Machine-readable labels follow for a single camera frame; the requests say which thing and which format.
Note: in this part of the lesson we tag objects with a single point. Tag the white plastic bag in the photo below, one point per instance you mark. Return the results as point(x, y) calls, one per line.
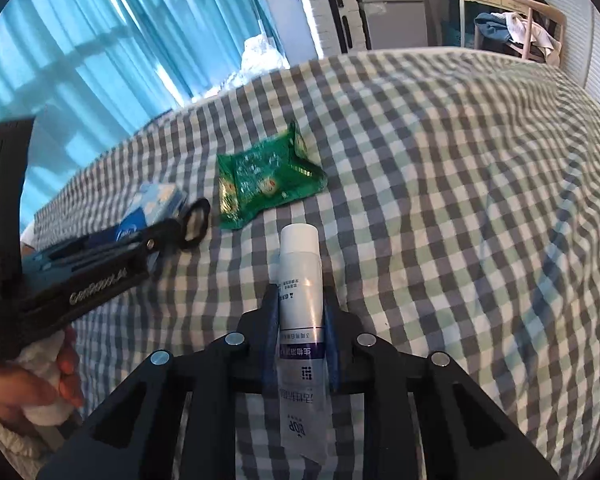
point(260, 57)

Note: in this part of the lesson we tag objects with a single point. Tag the wooden chair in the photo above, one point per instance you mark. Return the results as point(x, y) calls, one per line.
point(530, 12)

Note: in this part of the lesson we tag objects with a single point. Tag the green snack packet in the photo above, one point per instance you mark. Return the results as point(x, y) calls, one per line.
point(260, 180)

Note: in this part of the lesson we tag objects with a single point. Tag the person's left hand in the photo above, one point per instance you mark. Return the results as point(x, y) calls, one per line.
point(10, 385)

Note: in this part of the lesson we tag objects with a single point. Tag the white squeeze tube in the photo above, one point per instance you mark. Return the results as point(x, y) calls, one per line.
point(300, 280)

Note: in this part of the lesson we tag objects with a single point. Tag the wide blue curtain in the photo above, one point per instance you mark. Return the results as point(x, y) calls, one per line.
point(105, 35)

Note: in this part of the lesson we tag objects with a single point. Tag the blue tissue pack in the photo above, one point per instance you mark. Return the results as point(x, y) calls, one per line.
point(152, 205)

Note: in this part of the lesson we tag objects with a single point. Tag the person's left forearm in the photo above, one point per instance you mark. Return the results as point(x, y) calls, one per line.
point(0, 435)

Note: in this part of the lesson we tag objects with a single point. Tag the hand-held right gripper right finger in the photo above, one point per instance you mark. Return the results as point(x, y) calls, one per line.
point(332, 355)

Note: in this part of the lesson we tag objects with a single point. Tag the white cloth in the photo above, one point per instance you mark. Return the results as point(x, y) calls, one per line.
point(42, 410)

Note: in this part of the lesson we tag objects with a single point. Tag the white slatted door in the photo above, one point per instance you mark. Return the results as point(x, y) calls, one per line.
point(595, 50)

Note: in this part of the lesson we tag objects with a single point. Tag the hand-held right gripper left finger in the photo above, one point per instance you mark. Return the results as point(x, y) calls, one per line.
point(269, 360)

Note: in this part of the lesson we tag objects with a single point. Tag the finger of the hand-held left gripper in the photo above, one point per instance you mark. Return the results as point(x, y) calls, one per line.
point(167, 232)

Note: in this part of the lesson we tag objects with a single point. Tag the blue garment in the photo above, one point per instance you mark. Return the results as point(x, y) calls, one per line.
point(490, 27)

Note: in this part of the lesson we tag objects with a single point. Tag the white garment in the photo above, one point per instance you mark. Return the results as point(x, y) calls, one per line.
point(532, 35)

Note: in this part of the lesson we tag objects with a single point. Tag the grey fridge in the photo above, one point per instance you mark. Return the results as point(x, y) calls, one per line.
point(390, 5)

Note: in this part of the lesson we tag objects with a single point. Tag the white suitcase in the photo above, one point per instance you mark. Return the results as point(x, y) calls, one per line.
point(325, 20)

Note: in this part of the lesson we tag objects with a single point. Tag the checkered bedsheet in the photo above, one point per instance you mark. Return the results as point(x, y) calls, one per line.
point(455, 235)

